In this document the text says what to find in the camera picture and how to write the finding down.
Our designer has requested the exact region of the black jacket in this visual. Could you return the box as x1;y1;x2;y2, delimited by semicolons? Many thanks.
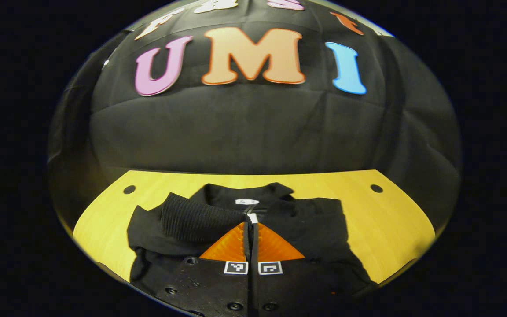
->
127;182;378;301

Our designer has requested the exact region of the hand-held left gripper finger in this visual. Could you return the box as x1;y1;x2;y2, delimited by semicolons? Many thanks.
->
252;221;354;317
154;221;251;317

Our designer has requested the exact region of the plain black backdrop cloth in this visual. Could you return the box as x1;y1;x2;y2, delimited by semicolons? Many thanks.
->
47;31;126;229
368;26;463;238

